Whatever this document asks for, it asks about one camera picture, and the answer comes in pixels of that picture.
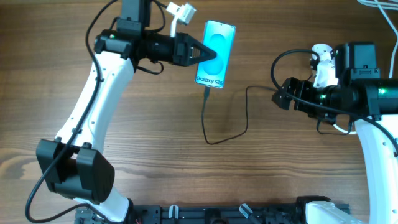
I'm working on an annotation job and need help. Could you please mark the teal screen smartphone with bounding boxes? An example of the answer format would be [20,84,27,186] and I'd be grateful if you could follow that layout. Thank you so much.
[195,21,236,88]

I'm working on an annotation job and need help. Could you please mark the white power strip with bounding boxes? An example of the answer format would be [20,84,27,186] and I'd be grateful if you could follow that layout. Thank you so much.
[312,44,338,88]

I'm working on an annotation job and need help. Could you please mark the black charging cable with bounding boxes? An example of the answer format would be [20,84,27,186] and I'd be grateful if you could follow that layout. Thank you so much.
[201,85,279,146]

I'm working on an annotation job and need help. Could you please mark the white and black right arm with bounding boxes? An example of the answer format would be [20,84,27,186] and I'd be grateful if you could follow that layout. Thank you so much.
[271,42,397,223]

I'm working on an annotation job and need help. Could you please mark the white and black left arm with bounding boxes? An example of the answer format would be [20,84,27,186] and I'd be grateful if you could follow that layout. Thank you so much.
[36,1,216,223]

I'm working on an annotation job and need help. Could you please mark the black left camera cable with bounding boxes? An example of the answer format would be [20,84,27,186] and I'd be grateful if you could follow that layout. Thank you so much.
[24,0,167,223]

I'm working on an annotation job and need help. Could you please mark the white power strip cord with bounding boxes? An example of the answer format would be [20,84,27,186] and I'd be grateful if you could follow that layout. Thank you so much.
[332,0,398,135]

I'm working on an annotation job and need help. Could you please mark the white cables top corner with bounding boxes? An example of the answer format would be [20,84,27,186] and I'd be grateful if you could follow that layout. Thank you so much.
[356,0,398,12]

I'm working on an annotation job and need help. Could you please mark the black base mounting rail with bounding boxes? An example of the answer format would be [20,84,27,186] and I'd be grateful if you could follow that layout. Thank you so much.
[74,203,352,224]

